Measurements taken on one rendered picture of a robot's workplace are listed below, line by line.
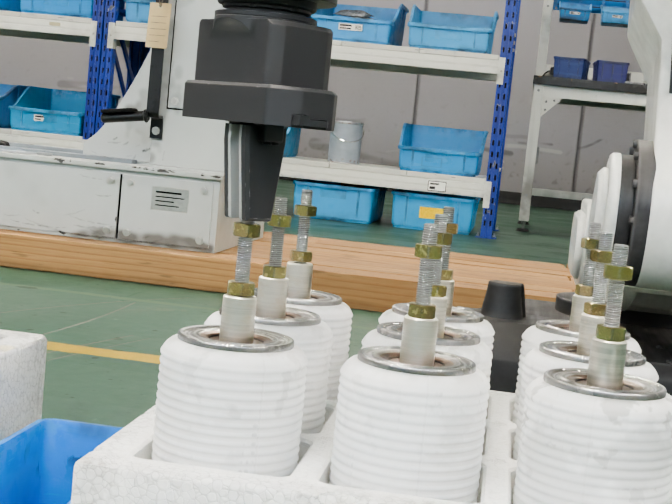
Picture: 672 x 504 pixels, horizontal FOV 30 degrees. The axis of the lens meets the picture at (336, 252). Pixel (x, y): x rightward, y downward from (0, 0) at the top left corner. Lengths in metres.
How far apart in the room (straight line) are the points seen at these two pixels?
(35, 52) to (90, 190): 6.96
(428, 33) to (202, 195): 2.74
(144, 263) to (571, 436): 2.22
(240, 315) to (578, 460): 0.23
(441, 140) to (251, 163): 5.22
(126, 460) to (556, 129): 8.50
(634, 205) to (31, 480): 0.59
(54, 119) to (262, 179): 5.15
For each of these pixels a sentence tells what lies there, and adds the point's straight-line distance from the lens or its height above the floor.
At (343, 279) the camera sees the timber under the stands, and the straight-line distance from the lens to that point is 2.82.
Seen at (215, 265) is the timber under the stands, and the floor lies 0.06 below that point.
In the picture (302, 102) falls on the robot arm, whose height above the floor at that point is 0.41.
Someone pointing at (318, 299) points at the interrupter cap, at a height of 0.25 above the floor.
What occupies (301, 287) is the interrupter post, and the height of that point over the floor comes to 0.26.
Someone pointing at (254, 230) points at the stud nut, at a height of 0.32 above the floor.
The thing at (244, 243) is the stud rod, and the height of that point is 0.32.
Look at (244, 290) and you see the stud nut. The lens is 0.80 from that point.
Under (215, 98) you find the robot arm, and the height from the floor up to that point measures 0.41.
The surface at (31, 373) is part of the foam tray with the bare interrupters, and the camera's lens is 1.16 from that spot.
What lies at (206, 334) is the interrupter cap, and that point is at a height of 0.25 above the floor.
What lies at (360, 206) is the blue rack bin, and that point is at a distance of 5.55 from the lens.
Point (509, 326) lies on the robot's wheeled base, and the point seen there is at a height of 0.21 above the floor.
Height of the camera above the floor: 0.39
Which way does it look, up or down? 5 degrees down
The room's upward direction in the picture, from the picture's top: 6 degrees clockwise
